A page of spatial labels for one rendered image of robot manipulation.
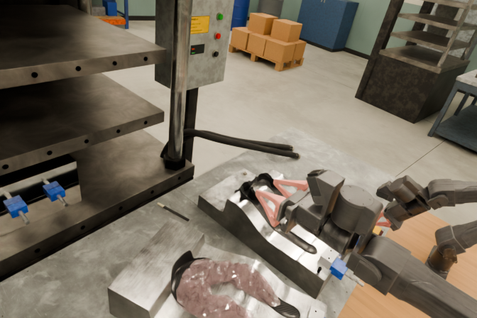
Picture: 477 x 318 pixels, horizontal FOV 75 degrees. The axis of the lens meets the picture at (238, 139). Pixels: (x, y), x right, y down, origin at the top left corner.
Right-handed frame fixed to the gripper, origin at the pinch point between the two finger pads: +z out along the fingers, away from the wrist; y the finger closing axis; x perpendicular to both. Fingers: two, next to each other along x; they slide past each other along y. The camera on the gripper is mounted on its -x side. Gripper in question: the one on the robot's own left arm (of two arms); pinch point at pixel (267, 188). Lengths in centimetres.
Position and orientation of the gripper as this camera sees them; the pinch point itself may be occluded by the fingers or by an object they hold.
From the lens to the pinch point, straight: 68.9
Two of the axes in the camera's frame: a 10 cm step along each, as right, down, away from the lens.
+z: -7.2, -4.2, 5.5
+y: -6.8, 2.8, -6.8
